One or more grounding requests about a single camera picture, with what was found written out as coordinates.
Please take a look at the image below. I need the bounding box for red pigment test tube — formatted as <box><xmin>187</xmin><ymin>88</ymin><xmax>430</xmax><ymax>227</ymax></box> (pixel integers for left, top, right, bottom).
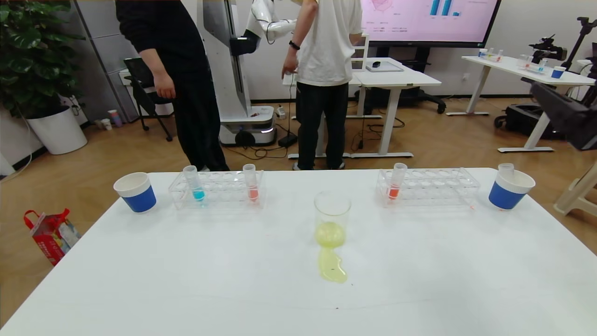
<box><xmin>243</xmin><ymin>163</ymin><xmax>260</xmax><ymax>203</ymax></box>
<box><xmin>388</xmin><ymin>162</ymin><xmax>409</xmax><ymax>201</ymax></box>

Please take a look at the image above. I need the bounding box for black wheeled robot base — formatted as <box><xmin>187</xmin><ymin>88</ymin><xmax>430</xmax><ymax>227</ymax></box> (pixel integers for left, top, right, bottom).
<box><xmin>494</xmin><ymin>103</ymin><xmax>565</xmax><ymax>140</ymax></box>

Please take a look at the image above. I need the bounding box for clear glass beaker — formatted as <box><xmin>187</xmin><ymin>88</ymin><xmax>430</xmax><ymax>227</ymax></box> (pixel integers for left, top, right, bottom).
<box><xmin>313</xmin><ymin>190</ymin><xmax>352</xmax><ymax>249</ymax></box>

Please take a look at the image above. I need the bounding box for clear acrylic test tube rack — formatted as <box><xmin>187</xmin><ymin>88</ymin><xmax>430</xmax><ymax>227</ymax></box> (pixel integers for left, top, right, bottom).
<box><xmin>168</xmin><ymin>169</ymin><xmax>266</xmax><ymax>210</ymax></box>
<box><xmin>375</xmin><ymin>167</ymin><xmax>481</xmax><ymax>209</ymax></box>

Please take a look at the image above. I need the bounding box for blue pigment test tube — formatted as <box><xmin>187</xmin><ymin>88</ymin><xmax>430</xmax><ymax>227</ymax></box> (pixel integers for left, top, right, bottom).
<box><xmin>183</xmin><ymin>165</ymin><xmax>206</xmax><ymax>202</ymax></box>

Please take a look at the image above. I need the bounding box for white humanoid robot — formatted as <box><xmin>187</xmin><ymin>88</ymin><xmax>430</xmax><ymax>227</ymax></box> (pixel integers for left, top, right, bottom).
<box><xmin>196</xmin><ymin>0</ymin><xmax>299</xmax><ymax>147</ymax></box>

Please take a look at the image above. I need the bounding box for yellow liquid puddle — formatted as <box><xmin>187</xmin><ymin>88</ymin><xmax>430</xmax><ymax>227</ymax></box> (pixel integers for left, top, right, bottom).
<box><xmin>318</xmin><ymin>247</ymin><xmax>348</xmax><ymax>284</ymax></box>

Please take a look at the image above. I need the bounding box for person in white shirt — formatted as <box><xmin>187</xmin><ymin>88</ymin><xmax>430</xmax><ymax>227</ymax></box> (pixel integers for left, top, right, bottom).
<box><xmin>281</xmin><ymin>0</ymin><xmax>363</xmax><ymax>171</ymax></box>

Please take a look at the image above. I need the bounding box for white drawer organizer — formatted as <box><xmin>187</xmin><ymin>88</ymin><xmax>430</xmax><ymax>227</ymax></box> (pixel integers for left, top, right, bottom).
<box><xmin>350</xmin><ymin>34</ymin><xmax>370</xmax><ymax>71</ymax></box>

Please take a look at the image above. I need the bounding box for grey tablet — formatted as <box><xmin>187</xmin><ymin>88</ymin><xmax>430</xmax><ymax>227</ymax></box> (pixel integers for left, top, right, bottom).
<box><xmin>366</xmin><ymin>61</ymin><xmax>404</xmax><ymax>72</ymax></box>

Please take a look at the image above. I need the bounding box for black wheeled screen stand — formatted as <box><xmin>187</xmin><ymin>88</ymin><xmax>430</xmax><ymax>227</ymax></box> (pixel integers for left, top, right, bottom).
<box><xmin>364</xmin><ymin>46</ymin><xmax>447</xmax><ymax>114</ymax></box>

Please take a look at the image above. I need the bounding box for blue white paper cup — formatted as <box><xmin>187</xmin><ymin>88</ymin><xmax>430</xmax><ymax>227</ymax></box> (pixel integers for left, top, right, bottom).
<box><xmin>488</xmin><ymin>169</ymin><xmax>536</xmax><ymax>210</ymax></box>
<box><xmin>113</xmin><ymin>172</ymin><xmax>157</xmax><ymax>214</ymax></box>

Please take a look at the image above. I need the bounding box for person in black clothes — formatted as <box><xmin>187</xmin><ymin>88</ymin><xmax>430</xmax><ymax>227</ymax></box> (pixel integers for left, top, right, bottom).
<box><xmin>114</xmin><ymin>0</ymin><xmax>230</xmax><ymax>172</ymax></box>

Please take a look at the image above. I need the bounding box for grey metal cabinet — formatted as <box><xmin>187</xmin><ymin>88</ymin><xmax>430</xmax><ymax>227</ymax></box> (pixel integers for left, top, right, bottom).
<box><xmin>75</xmin><ymin>0</ymin><xmax>140</xmax><ymax>123</ymax></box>

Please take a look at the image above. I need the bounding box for long white desk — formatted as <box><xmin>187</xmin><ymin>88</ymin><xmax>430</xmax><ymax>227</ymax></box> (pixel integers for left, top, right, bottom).
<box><xmin>446</xmin><ymin>55</ymin><xmax>597</xmax><ymax>154</ymax></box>

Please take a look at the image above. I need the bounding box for white plant pot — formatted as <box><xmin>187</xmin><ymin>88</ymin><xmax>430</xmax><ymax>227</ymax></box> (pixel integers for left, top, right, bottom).
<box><xmin>26</xmin><ymin>105</ymin><xmax>88</xmax><ymax>155</ymax></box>

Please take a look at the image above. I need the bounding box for red gift bag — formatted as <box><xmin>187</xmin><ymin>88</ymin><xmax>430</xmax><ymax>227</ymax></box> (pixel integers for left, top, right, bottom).
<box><xmin>23</xmin><ymin>208</ymin><xmax>81</xmax><ymax>266</ymax></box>

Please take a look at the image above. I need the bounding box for green leafy plant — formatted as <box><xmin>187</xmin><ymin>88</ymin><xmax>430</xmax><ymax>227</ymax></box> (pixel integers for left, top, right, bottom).
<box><xmin>0</xmin><ymin>0</ymin><xmax>84</xmax><ymax>119</ymax></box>

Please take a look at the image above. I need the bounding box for black tripod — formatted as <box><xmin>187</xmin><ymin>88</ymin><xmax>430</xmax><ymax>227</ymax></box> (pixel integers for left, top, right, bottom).
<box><xmin>567</xmin><ymin>16</ymin><xmax>597</xmax><ymax>70</ymax></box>

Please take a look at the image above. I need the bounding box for large wall display screen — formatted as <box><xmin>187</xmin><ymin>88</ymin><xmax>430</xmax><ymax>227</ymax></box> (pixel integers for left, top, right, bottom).
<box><xmin>359</xmin><ymin>0</ymin><xmax>502</xmax><ymax>48</ymax></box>

